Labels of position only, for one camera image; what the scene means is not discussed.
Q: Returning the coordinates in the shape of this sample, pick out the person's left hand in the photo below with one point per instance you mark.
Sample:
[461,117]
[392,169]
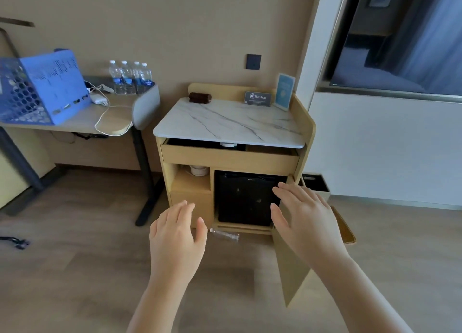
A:
[175,240]

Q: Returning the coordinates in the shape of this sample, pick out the person's right hand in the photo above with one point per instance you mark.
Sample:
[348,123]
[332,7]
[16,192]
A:
[312,228]

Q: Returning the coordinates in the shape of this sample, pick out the person's left thumb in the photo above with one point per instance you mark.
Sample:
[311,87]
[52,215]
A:
[202,233]

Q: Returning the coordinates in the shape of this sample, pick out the person's right little finger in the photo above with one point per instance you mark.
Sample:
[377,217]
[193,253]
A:
[327,204]

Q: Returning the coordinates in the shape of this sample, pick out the person's right thumb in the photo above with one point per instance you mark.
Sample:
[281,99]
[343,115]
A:
[278,217]

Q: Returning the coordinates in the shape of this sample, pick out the person's right middle finger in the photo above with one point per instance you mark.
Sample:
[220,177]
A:
[294,189]

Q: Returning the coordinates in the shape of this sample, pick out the person's left forearm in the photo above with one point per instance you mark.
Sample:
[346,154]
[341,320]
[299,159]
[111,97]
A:
[162,300]

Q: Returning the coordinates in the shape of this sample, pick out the person's right forearm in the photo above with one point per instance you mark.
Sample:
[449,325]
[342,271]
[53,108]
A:
[357,300]

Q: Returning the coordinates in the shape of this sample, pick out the clear empty plastic bottle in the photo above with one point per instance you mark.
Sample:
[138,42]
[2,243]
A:
[224,234]

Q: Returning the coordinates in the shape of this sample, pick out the white bin with black inside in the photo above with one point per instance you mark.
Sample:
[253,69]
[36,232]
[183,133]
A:
[317,185]

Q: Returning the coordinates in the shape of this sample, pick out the brown woven tray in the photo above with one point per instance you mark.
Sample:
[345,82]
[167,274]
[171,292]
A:
[344,228]

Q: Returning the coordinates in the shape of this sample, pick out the black mini fridge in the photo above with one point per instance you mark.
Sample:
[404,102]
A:
[241,199]

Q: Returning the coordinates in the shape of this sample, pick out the wooden cabinet door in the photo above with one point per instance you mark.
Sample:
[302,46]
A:
[288,271]

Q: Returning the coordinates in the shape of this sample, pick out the white cups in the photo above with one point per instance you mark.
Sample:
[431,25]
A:
[199,170]

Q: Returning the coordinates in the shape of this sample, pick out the white round item in drawer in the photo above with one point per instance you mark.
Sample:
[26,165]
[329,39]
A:
[228,144]

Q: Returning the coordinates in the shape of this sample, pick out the wooden cabinet with marble top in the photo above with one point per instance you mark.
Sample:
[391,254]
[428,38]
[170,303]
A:
[231,121]

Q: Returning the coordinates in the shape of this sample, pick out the black sign card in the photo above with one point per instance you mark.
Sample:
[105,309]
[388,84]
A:
[257,98]

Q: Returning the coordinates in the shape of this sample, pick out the blue standing card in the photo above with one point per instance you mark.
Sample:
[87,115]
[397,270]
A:
[285,92]

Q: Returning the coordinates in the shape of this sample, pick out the dark brown small case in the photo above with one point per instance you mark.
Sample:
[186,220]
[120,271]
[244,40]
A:
[200,97]

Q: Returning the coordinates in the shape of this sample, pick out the beige desk with black legs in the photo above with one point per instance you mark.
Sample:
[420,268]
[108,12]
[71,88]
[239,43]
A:
[97,118]

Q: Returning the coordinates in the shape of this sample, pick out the water bottle with blue label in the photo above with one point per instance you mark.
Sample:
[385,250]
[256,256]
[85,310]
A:
[145,76]
[127,77]
[116,77]
[137,77]

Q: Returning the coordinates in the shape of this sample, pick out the white power adapter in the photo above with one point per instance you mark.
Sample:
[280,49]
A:
[98,98]

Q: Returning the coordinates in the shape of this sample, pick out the black television screen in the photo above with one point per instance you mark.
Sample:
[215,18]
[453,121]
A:
[400,37]

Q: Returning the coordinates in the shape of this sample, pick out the blue perforated basket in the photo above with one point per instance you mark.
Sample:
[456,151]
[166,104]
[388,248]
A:
[43,87]

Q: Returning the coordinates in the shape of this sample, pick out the black wall switch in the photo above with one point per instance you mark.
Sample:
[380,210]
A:
[253,61]

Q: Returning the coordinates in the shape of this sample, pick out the brown wall shelf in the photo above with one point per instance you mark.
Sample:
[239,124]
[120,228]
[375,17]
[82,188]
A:
[16,22]

